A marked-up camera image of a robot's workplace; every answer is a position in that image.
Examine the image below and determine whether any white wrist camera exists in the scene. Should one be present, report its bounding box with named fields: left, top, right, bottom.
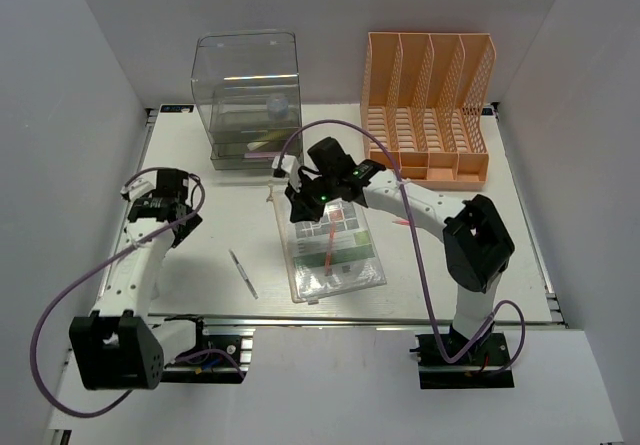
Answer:
left=272, top=155, right=301, bottom=191
left=120, top=178, right=154, bottom=202

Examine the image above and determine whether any grey white pen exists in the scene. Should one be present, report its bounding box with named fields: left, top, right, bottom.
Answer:
left=228, top=249, right=259, bottom=300

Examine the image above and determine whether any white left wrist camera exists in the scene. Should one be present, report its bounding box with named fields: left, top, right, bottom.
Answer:
left=120, top=178, right=154, bottom=202

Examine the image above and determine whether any clear grey drawer organizer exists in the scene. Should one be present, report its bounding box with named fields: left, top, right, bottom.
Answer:
left=191, top=30, right=302, bottom=171

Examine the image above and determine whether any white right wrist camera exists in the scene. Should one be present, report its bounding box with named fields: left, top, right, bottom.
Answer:
left=272, top=155, right=301, bottom=191

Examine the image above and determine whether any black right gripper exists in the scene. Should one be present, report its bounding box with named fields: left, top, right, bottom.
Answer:
left=286, top=172, right=340, bottom=223

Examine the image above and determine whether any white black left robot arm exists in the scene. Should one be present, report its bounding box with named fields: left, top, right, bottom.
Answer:
left=69, top=168, right=212, bottom=390

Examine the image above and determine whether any orange file rack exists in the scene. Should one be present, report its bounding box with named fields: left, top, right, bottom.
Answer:
left=360, top=32, right=496, bottom=192

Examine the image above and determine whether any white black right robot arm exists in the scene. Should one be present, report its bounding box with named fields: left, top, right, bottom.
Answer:
left=272, top=137, right=515, bottom=364

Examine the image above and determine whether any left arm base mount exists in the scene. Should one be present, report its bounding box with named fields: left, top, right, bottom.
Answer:
left=161, top=326, right=253, bottom=385

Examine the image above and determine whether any clear paper clip tub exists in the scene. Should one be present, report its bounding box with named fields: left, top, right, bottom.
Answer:
left=266, top=94, right=289, bottom=121

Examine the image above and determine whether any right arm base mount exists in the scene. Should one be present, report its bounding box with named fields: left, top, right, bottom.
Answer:
left=409, top=333, right=515, bottom=390

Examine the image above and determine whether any clear mesh zipper pouch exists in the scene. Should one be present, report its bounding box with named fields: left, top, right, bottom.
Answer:
left=267, top=182, right=387, bottom=305

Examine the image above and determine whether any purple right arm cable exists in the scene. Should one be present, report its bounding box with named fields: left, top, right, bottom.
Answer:
left=277, top=120, right=525, bottom=377

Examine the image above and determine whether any purple highlighter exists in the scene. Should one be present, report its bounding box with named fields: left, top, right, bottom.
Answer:
left=243, top=152, right=279, bottom=160

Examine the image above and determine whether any orange red pen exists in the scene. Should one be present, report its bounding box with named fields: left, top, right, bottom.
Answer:
left=324, top=223, right=336, bottom=276

